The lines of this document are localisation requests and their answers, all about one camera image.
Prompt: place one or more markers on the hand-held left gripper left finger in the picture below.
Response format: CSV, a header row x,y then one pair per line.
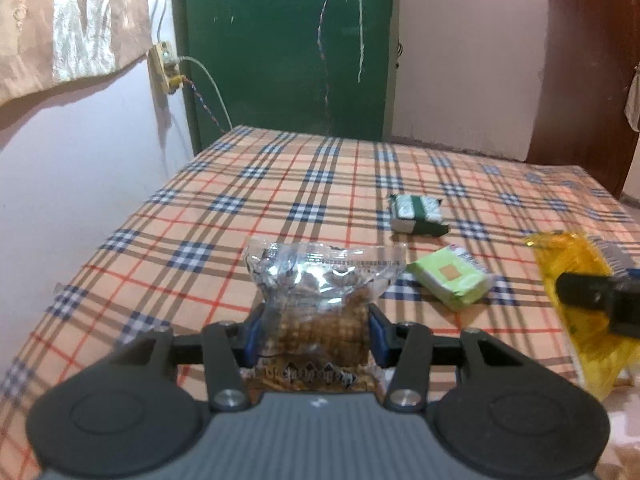
x,y
251,338

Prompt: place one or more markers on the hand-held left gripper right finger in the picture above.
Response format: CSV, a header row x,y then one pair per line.
x,y
377,336

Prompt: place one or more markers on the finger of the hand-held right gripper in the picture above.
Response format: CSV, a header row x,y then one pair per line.
x,y
582,291

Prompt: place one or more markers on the yellow snack packet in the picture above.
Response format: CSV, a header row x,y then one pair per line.
x,y
585,327

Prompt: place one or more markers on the clear packet of brown cookies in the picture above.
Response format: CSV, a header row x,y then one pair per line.
x,y
312,305

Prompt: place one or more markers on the light green snack packet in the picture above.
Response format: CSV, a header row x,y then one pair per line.
x,y
449,279

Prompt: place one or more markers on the plaid cloth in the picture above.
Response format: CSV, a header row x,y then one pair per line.
x,y
250,210

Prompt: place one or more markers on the dark green snack packet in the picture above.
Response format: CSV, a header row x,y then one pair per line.
x,y
417,212

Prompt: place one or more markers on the hanging beige cloth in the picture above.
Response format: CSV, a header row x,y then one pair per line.
x,y
633,102

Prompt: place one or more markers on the brown wooden door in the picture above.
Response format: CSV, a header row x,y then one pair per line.
x,y
585,70

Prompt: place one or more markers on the green metal door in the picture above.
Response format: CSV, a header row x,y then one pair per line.
x,y
270,50

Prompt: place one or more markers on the beige curtain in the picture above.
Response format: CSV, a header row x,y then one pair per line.
x,y
60,25

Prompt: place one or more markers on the yellowed wall socket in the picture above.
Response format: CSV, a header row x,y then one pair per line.
x,y
165,67

